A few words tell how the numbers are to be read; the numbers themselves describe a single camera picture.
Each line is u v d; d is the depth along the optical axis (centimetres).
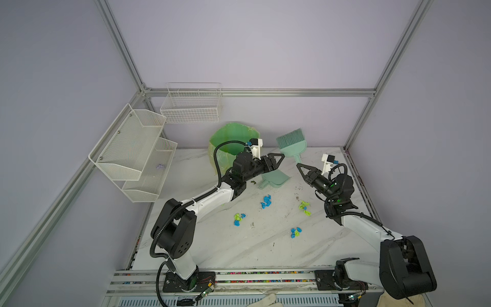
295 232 86
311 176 70
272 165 70
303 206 93
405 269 41
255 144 73
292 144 81
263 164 70
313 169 73
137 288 73
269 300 70
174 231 46
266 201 96
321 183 71
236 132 99
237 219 90
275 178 108
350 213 59
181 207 47
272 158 71
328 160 73
